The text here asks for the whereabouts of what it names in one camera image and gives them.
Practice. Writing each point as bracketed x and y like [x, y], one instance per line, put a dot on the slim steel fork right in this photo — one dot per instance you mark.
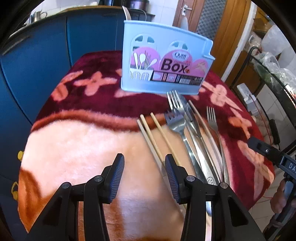
[212, 121]

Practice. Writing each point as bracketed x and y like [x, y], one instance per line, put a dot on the wooden chopstick middle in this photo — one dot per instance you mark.
[151, 137]

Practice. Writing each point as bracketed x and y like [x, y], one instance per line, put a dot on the white power strip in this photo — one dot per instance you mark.
[248, 99]

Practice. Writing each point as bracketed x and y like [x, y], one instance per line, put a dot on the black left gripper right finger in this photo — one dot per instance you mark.
[230, 218]

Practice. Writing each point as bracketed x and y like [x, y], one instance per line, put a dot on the steel table knife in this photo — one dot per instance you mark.
[205, 160]

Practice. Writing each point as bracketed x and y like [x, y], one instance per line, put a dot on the white utensil in holder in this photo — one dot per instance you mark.
[127, 14]

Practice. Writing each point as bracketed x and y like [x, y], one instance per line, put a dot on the long steel fork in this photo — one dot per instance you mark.
[174, 103]

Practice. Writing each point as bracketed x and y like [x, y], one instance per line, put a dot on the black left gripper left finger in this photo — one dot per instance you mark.
[59, 218]

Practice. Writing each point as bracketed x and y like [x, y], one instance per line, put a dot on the red floral fleece blanket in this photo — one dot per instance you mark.
[88, 119]

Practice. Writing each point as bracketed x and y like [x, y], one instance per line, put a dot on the steel kettle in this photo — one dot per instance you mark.
[37, 15]

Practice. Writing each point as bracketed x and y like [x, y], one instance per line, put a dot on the thin steel utensil handle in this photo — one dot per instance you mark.
[209, 145]

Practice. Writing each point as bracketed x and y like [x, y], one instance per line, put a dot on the short steel fork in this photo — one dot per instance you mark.
[176, 122]

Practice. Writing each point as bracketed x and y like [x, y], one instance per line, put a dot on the wooden door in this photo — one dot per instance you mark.
[202, 17]

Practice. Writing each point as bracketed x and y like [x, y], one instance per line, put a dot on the wooden chopstick right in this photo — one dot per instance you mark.
[165, 137]

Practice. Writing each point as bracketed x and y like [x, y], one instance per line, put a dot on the wooden chopstick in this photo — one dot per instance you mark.
[152, 149]
[165, 137]
[151, 137]

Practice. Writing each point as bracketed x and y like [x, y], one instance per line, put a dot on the light blue utensil holder box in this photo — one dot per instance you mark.
[159, 58]

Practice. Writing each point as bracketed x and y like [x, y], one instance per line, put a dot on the wooden chopstick left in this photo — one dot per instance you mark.
[152, 149]

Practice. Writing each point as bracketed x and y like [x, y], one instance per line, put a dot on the clear plastic bags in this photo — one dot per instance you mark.
[275, 54]

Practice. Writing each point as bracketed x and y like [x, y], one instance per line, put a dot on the black metal rack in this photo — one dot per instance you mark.
[284, 97]

